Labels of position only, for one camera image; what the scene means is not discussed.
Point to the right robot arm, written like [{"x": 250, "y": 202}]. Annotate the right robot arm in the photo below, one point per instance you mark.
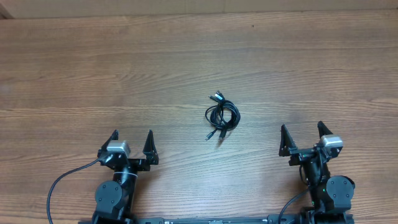
[{"x": 330, "y": 195}]

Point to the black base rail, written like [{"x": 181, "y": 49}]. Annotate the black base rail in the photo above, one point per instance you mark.
[{"x": 270, "y": 219}]

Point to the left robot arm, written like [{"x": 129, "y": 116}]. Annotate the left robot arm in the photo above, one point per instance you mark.
[{"x": 114, "y": 198}]

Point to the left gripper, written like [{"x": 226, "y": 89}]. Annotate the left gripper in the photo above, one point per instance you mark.
[{"x": 148, "y": 150}]

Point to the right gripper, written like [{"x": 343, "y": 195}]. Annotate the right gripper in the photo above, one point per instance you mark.
[{"x": 286, "y": 147}]

